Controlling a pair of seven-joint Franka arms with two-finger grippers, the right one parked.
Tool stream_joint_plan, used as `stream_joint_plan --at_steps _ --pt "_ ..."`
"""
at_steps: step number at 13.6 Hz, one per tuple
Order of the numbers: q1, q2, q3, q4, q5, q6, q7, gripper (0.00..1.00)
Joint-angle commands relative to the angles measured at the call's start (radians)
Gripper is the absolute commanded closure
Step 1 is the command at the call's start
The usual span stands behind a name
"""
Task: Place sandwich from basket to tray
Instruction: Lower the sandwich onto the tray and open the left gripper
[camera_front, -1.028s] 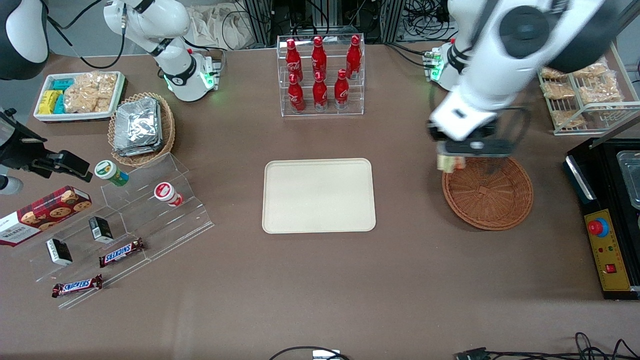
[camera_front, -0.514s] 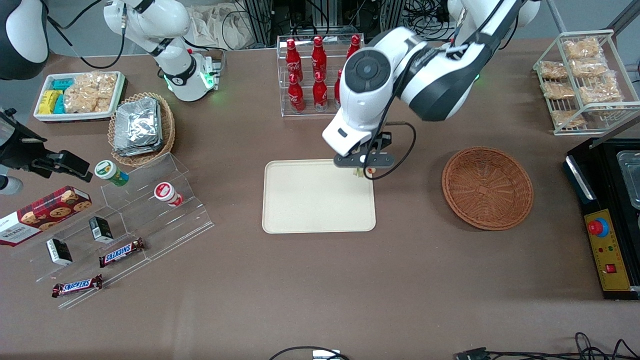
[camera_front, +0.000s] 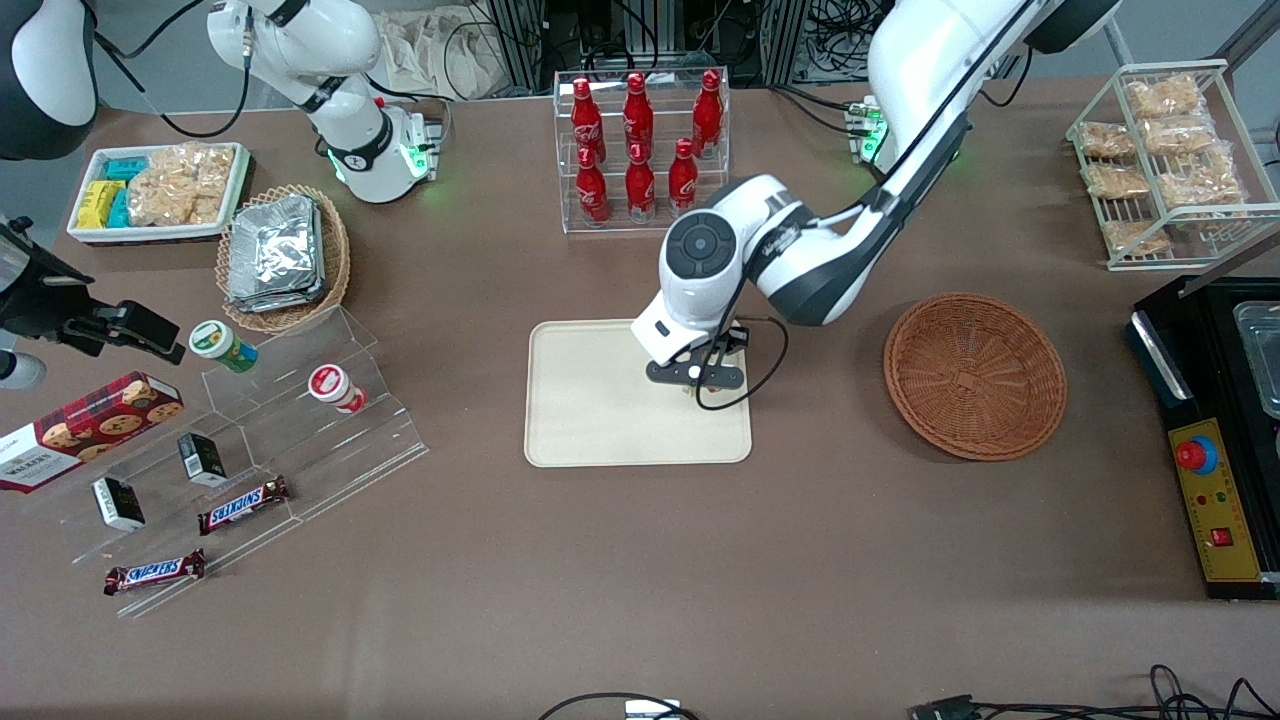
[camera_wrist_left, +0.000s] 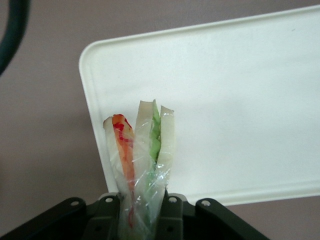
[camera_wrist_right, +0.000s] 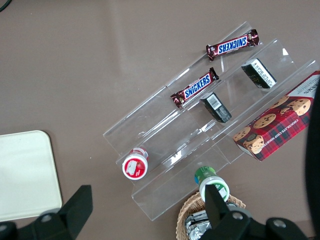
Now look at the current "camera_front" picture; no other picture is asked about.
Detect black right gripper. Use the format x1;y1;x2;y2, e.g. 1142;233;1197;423
0;220;187;364

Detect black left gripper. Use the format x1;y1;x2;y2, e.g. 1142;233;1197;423
689;324;751;364

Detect white rectangular snack tray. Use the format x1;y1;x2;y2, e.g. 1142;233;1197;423
66;142;252;246

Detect beige plastic tray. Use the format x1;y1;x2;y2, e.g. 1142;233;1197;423
524;316;753;469

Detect oval tan wicker basket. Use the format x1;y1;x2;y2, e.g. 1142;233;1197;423
215;184;352;335

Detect round brown wicker basket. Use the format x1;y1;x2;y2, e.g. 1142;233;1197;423
883;292;1068;462

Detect green lid snack cup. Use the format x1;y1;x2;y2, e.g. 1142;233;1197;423
189;319;259;374

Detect red tartan cookie box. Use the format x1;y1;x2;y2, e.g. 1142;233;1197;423
0;370;186;493

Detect yellow snack packet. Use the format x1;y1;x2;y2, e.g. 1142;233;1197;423
76;180;127;230

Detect clear acrylic bottle rack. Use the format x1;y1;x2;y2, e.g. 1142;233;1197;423
553;68;731;236

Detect silver foil packet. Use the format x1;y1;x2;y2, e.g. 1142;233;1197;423
228;194;323;301
224;280;329;315

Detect small black box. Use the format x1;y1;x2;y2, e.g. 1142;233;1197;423
177;432;228;488
92;477;147;532

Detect clear bag of crackers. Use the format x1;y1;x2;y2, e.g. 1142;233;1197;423
127;143;236;228

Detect red cola bottle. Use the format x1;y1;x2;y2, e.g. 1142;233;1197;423
570;77;607;166
692;69;725;161
622;71;655;161
667;138;700;220
625;142;657;223
575;147;611;228

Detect brown Snickers bar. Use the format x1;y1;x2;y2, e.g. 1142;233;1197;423
103;548;208;597
197;476;292;536

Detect red lid snack cup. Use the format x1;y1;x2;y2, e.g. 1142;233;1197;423
307;364;367;414

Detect clear acrylic stepped display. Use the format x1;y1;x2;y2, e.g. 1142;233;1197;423
20;305;431;619

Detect beige cloth bag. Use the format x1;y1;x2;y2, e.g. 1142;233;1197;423
375;8;506;101

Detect clear bag of fried snacks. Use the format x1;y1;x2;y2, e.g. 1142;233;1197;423
1126;76;1204;120
1158;150;1247;209
1143;115;1217;154
1103;220;1171;257
1078;122;1137;159
1084;163;1151;200

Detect black yellow control box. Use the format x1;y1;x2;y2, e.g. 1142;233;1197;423
1128;275;1280;601

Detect yellow control panel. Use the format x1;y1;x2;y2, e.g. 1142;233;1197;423
1168;417;1264;584

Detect clear plastic container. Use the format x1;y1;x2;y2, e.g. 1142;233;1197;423
1236;300;1280;419

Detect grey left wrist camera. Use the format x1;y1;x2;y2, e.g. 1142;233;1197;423
645;358;747;392

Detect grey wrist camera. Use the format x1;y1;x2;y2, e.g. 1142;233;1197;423
645;358;747;392
0;350;47;391

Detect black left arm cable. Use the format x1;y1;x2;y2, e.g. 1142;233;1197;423
696;317;791;412

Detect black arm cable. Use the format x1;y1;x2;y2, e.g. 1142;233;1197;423
696;317;791;412
92;0;253;139

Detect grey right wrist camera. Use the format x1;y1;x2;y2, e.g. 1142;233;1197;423
0;350;47;391

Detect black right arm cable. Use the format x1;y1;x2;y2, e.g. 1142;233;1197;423
92;0;253;139

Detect black looped table cable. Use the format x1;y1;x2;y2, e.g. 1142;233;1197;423
538;692;701;720

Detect black cable connector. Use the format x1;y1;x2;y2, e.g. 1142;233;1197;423
908;694;979;720

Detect white wire rack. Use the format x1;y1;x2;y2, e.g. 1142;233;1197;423
1065;59;1280;273

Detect tangled black cables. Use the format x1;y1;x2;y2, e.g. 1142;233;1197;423
975;663;1280;720

